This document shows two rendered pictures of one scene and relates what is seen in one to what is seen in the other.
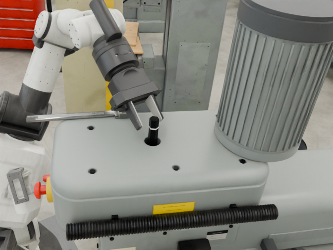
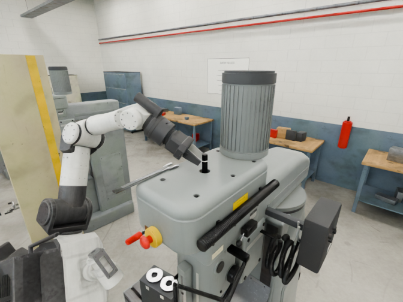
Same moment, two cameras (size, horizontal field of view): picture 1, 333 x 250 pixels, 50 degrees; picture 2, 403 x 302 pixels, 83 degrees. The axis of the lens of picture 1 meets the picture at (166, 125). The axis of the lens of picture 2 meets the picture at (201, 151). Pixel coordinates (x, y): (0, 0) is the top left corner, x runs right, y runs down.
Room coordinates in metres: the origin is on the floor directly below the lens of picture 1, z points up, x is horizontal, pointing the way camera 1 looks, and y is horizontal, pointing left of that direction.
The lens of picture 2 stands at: (0.06, 0.44, 2.23)
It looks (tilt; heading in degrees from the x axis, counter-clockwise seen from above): 21 degrees down; 325
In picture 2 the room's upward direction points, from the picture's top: straight up
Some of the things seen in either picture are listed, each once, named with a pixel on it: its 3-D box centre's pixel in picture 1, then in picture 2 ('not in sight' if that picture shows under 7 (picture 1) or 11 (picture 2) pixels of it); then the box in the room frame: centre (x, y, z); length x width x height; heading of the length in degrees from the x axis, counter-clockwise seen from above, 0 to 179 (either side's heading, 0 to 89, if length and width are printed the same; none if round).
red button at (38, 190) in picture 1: (41, 190); (146, 241); (0.57, 0.27, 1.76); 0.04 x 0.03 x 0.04; 14
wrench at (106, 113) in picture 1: (80, 115); (148, 176); (0.70, 0.21, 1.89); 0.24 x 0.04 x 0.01; 107
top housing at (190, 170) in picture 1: (156, 166); (207, 189); (0.64, 0.01, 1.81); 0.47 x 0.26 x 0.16; 104
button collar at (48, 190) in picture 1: (52, 189); (153, 236); (0.58, 0.25, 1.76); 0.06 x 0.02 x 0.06; 14
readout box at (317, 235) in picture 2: not in sight; (320, 233); (0.38, -0.35, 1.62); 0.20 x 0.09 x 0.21; 104
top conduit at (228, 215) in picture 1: (176, 219); (244, 207); (0.50, -0.04, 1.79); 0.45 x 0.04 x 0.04; 104
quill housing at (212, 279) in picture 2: not in sight; (205, 263); (0.63, 0.02, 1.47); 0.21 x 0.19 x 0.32; 14
